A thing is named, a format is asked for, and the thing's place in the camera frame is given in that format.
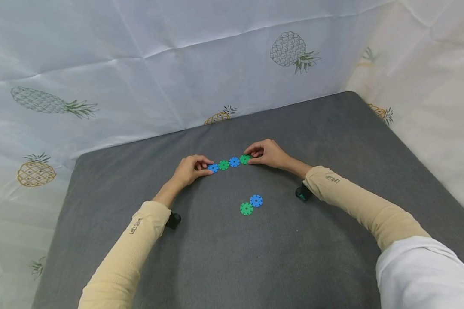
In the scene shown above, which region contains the person's left hand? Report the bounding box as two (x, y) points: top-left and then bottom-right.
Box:
(171, 155), (215, 188)

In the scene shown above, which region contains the person's right hand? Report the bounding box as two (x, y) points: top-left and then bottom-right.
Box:
(244, 139), (293, 170)

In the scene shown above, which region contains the person's right forearm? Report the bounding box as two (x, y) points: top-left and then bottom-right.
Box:
(284, 157), (464, 309)

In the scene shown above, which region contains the black wrist band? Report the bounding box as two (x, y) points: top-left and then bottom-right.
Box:
(165, 212), (182, 230)
(295, 182), (313, 202)

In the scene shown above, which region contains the person's left forearm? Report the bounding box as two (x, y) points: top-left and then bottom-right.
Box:
(78, 179), (184, 309)

